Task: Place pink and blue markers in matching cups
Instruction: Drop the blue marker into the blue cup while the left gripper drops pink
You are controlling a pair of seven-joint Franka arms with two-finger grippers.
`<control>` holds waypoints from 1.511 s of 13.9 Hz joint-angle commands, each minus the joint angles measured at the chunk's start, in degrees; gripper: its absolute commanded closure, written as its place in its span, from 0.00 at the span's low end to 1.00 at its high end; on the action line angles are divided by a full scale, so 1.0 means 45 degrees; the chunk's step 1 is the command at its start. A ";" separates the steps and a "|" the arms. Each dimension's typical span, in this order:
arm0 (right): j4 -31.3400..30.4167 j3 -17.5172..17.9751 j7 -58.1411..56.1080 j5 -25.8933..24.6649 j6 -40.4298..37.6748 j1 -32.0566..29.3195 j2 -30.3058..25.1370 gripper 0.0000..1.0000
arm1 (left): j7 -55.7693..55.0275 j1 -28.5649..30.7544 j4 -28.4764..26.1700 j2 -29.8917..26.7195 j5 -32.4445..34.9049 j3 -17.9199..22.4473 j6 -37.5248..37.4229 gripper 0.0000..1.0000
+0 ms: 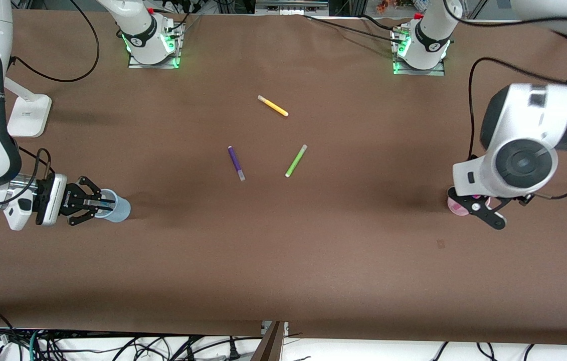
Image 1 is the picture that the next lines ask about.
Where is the teal cable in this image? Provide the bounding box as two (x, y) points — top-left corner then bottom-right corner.
(29, 328), (43, 361)

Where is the silver metal box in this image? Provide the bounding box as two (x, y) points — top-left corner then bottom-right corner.
(255, 0), (329, 16)

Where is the purple marker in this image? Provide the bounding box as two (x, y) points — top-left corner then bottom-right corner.
(228, 146), (246, 182)

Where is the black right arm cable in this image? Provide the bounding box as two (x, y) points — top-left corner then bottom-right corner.
(9, 0), (100, 83)

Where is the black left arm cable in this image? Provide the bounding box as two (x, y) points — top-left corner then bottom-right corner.
(467, 56), (567, 200)

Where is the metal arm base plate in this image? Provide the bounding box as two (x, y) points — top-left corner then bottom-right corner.
(128, 23), (183, 70)
(392, 28), (446, 77)

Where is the white stand base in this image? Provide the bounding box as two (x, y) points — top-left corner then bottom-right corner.
(5, 75), (53, 138)

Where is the black cable on table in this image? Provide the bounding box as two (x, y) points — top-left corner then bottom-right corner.
(303, 14), (407, 45)

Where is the yellow marker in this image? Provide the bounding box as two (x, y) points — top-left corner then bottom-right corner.
(257, 95), (289, 117)

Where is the translucent blue plastic cup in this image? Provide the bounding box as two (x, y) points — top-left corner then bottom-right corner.
(94, 189), (131, 223)

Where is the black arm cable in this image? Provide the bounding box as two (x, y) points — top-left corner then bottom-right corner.
(467, 56), (567, 200)
(9, 0), (100, 83)

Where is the brown table cover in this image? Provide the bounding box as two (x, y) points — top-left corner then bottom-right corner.
(0, 10), (567, 346)

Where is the green marker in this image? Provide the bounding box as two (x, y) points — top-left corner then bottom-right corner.
(285, 144), (308, 178)

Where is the wooden post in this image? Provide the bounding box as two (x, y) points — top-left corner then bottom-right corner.
(251, 321), (287, 361)

